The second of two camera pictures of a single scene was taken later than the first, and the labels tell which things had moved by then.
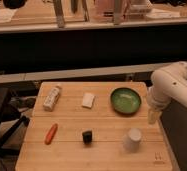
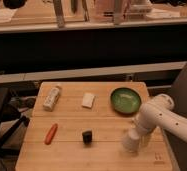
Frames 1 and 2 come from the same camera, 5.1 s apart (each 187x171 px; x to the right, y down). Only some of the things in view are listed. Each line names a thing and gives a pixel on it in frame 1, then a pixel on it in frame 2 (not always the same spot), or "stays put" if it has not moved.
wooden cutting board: x=93 y=126 stays put
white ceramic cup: x=132 y=141 stays put
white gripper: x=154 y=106 -> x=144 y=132
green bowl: x=125 y=100 stays put
